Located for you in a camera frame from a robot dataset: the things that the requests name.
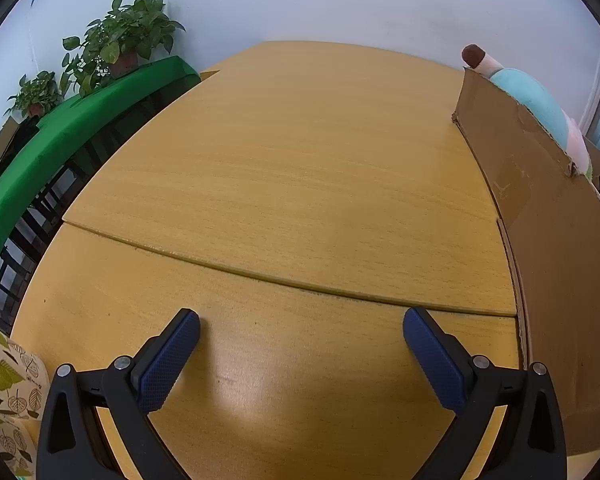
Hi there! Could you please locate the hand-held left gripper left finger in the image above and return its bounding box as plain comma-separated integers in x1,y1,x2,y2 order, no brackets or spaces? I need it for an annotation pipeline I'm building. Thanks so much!
36,308,201,480

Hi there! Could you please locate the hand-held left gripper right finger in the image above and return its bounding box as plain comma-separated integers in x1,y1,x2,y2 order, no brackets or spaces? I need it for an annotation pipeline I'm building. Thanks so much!
402,306,568,480

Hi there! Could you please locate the wooden desktop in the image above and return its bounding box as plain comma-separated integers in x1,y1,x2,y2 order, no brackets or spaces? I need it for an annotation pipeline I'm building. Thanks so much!
10,41,531,480

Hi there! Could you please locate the leaf printed cloth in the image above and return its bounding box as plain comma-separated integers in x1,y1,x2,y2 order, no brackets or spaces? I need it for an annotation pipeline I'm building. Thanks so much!
0,327,51,478

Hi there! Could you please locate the black metal rack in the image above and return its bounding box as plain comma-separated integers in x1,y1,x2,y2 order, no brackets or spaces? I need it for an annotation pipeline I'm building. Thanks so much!
0,77,201,328

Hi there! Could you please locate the small brown cardboard box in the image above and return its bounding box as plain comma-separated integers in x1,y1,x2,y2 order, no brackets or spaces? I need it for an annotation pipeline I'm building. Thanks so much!
0,117,21,196

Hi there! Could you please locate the teal and pink plush pig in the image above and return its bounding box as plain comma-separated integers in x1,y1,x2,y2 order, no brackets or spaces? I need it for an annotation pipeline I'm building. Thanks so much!
461,45,589,177

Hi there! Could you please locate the small potted green plant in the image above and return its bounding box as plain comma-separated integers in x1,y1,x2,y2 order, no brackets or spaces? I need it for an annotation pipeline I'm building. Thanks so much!
4,71,63,118

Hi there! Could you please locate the large potted green plant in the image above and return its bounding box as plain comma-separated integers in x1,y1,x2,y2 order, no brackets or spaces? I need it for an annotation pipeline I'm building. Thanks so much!
60,0,187,98

